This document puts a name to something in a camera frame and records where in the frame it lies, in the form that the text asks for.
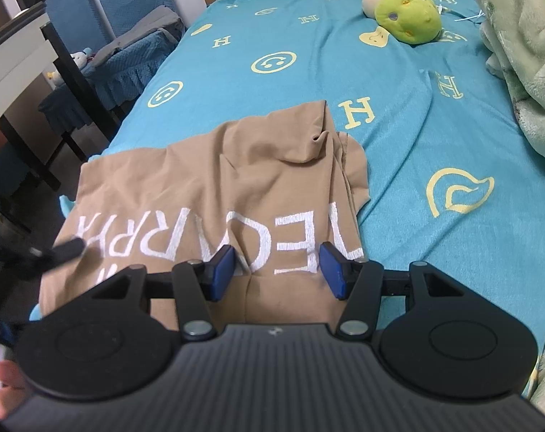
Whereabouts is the turquoise printed bedsheet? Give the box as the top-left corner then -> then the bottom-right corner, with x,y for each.
29,0 -> 545,399

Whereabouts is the grey cloth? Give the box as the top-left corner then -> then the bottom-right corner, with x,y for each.
91,4 -> 186,66

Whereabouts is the small white plush toy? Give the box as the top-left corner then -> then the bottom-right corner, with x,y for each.
46,47 -> 94,89

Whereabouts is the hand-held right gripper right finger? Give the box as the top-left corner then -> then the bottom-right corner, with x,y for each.
319,242 -> 467,339

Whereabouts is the person's left hand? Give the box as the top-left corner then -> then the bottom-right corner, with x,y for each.
0,360 -> 28,420

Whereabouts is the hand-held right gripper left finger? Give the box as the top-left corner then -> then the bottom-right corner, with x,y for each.
90,245 -> 235,339

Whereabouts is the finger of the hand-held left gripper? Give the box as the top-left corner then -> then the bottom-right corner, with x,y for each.
27,237 -> 87,265

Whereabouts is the tan printed shirt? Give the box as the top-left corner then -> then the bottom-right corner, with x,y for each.
38,100 -> 372,331

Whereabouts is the dark framed desk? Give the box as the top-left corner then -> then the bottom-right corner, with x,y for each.
0,2 -> 120,235

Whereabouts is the green spotted plush toy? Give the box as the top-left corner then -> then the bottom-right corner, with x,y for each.
361,0 -> 444,46

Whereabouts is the pale green fuzzy blanket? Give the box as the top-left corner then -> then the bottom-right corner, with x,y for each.
472,0 -> 545,163

